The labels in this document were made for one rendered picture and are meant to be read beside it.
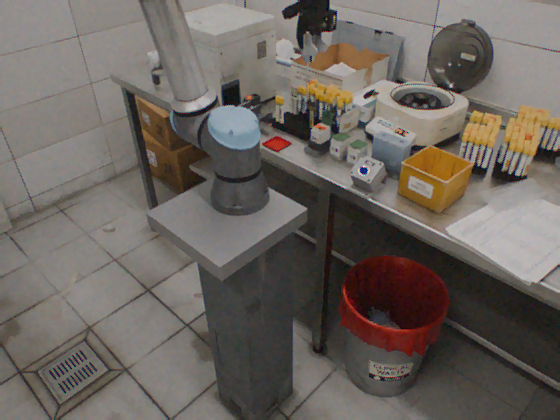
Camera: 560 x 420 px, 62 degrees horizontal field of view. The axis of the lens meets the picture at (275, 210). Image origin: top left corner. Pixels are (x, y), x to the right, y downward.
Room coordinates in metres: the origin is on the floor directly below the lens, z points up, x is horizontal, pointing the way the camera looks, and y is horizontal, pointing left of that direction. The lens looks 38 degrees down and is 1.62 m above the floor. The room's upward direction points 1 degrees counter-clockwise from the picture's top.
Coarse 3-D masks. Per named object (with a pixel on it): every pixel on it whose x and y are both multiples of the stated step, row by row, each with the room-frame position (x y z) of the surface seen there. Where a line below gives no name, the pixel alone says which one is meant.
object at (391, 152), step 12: (384, 132) 1.19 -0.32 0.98; (384, 144) 1.15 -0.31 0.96; (396, 144) 1.13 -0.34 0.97; (408, 144) 1.12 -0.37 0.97; (372, 156) 1.17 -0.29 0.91; (384, 156) 1.15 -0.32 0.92; (396, 156) 1.12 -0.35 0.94; (408, 156) 1.13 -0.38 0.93; (384, 168) 1.14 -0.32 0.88; (396, 168) 1.12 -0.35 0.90
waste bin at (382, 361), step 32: (384, 256) 1.24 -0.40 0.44; (352, 288) 1.11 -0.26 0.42; (384, 288) 1.19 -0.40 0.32; (416, 288) 1.16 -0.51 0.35; (352, 320) 0.99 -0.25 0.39; (416, 320) 1.10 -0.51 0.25; (352, 352) 1.01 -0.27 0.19; (384, 352) 0.93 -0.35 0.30; (416, 352) 0.90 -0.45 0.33; (384, 384) 0.93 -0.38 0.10
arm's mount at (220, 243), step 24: (192, 192) 1.00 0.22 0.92; (168, 216) 0.90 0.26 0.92; (192, 216) 0.90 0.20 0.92; (216, 216) 0.89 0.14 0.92; (240, 216) 0.89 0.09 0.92; (264, 216) 0.89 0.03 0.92; (288, 216) 0.89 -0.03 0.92; (168, 240) 0.85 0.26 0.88; (192, 240) 0.81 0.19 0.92; (216, 240) 0.80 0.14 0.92; (240, 240) 0.80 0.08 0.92; (264, 240) 0.81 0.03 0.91; (216, 264) 0.72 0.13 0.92; (240, 264) 0.76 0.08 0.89
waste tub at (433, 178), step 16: (416, 160) 1.07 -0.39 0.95; (432, 160) 1.10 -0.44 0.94; (448, 160) 1.07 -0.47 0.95; (464, 160) 1.04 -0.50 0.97; (400, 176) 1.03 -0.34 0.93; (416, 176) 0.99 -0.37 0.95; (432, 176) 0.96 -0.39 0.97; (448, 176) 1.06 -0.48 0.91; (464, 176) 1.00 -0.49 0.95; (400, 192) 1.02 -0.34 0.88; (416, 192) 0.99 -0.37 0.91; (432, 192) 0.95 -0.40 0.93; (448, 192) 0.95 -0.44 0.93; (464, 192) 1.01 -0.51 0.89; (432, 208) 0.95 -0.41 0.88
